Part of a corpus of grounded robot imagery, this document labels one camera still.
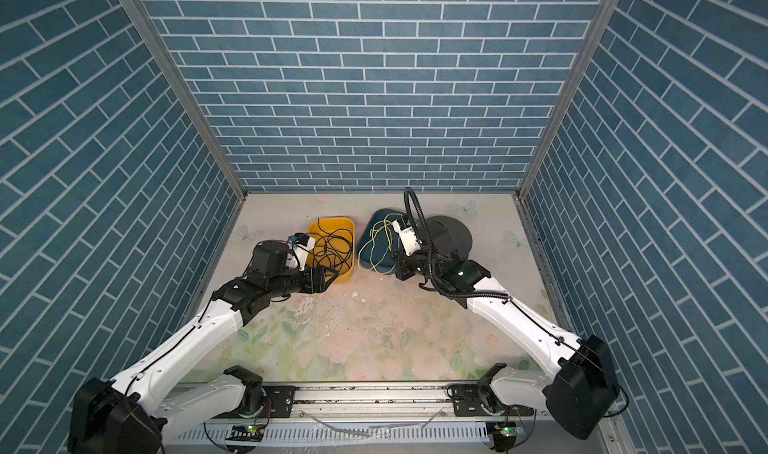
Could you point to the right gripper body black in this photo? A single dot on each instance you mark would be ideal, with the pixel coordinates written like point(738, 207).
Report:
point(417, 263)

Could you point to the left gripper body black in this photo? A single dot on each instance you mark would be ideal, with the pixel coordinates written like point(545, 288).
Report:
point(293, 281)

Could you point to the grey cable spool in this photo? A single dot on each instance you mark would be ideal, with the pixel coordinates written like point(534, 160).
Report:
point(450, 237)

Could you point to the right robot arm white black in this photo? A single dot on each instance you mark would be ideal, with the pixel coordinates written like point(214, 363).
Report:
point(577, 384)

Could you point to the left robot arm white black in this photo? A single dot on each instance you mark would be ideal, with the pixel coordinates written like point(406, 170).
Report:
point(133, 412)

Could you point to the teal plastic bin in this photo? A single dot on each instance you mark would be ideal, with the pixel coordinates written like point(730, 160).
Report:
point(377, 241)

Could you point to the yellow plastic bin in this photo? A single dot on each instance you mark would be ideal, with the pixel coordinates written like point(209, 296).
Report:
point(334, 246)

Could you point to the left green circuit board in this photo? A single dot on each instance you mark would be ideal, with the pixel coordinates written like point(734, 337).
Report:
point(246, 433)

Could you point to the green circuit board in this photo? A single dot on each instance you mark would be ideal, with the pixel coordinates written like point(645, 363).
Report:
point(506, 430)
point(246, 433)

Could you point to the right green circuit board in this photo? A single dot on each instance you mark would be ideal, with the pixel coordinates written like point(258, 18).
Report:
point(506, 430)

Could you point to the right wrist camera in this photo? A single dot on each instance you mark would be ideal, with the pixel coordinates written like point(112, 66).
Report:
point(407, 235)

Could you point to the white slotted cable duct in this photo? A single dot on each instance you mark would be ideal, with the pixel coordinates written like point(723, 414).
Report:
point(315, 434)

